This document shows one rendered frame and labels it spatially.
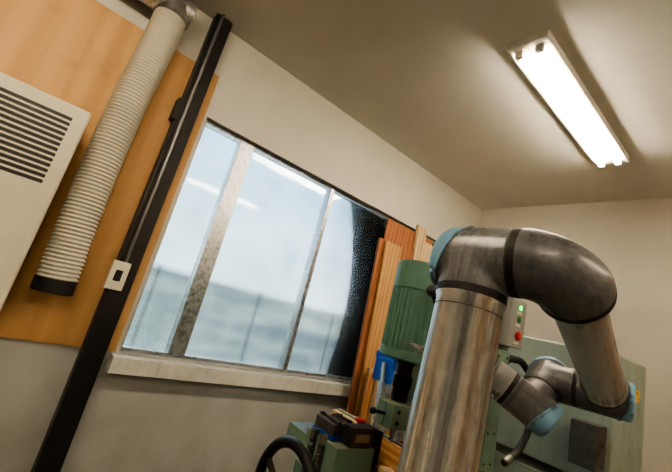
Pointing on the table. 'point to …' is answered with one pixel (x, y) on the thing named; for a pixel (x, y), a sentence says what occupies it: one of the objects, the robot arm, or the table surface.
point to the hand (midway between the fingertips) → (424, 326)
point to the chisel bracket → (398, 415)
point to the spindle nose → (402, 380)
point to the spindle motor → (408, 312)
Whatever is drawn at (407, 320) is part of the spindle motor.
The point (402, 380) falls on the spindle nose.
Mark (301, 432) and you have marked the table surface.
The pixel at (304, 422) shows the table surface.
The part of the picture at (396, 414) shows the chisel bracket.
